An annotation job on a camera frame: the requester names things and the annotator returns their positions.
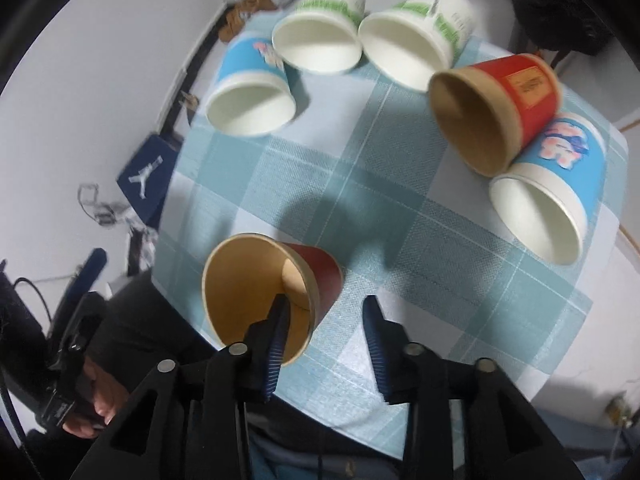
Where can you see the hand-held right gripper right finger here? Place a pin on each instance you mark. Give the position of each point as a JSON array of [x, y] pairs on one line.
[[373, 350]]

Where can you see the white green printed paper cup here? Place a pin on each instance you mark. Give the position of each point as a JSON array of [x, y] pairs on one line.
[[315, 45], [400, 45]]

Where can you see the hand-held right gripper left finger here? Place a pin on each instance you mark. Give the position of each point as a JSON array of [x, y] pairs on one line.
[[276, 347]]

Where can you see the person's left hand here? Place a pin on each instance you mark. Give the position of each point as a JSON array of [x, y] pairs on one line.
[[97, 392]]

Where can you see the person's dark trousers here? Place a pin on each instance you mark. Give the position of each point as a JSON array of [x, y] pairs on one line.
[[140, 320]]

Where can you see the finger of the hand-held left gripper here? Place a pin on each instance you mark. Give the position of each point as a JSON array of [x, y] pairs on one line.
[[87, 275]]

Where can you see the teal plaid tablecloth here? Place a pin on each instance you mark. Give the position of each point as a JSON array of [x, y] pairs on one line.
[[390, 200]]

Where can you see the black bag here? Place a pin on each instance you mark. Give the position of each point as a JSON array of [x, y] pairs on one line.
[[560, 5]]

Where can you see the red paper cup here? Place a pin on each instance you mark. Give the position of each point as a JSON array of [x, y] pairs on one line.
[[470, 115], [240, 285]]

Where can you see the blue printed paper cup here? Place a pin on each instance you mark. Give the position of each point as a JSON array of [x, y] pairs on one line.
[[535, 210], [242, 67]]

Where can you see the brown crumpled object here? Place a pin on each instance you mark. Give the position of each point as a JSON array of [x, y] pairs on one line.
[[250, 7]]

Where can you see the dark blue box white logo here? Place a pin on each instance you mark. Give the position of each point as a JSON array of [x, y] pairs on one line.
[[145, 175]]

